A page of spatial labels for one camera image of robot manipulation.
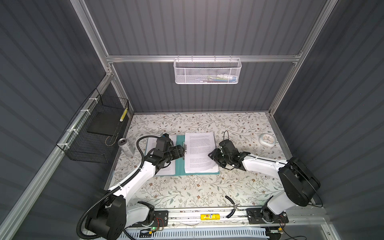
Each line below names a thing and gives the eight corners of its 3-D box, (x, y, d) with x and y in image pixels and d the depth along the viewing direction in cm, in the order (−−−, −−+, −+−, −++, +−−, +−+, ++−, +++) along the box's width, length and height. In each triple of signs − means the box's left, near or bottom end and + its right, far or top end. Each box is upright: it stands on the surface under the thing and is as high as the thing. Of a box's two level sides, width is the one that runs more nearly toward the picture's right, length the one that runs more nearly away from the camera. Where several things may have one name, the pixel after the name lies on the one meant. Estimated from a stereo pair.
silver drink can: (125, 153, 99) (116, 141, 88) (131, 148, 102) (123, 136, 90) (130, 159, 97) (121, 147, 85) (137, 154, 99) (129, 142, 88)
